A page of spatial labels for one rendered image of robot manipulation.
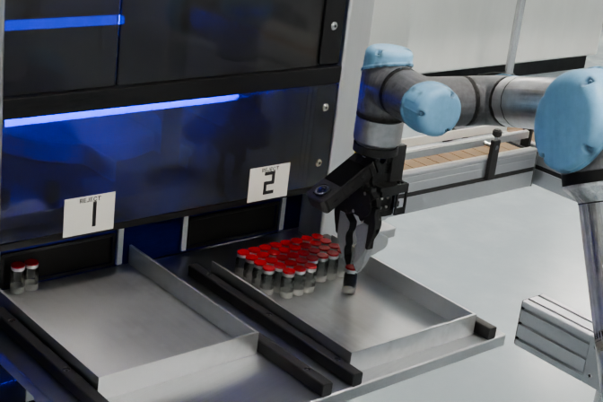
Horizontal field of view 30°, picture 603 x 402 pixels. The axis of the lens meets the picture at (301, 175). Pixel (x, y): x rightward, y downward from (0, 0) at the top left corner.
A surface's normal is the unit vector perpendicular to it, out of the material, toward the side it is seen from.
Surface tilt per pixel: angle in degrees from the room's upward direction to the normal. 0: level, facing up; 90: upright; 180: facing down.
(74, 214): 90
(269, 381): 0
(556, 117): 83
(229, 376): 0
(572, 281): 0
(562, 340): 90
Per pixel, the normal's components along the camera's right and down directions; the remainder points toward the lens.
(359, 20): 0.64, 0.33
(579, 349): -0.76, 0.14
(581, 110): -0.89, -0.07
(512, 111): -0.83, 0.40
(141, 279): 0.11, -0.94
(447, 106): 0.45, 0.35
